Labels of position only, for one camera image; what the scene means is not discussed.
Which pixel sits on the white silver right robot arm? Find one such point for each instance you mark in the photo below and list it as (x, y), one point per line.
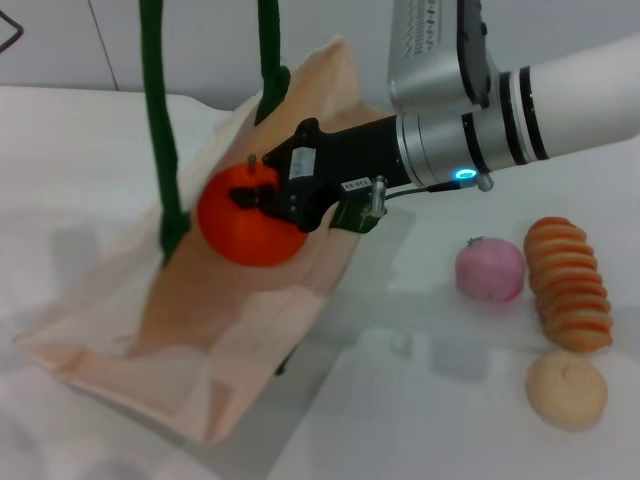
(500, 100)

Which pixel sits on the round beige bun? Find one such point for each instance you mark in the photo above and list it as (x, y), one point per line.
(567, 390)

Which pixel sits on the pink toy peach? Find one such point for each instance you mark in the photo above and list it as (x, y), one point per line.
(490, 270)

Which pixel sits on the orange toy fruit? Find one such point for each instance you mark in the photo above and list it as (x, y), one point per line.
(240, 240)

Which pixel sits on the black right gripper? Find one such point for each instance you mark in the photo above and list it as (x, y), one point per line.
(340, 155)

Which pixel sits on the long spiral bread roll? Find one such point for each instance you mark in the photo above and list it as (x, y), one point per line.
(567, 285)

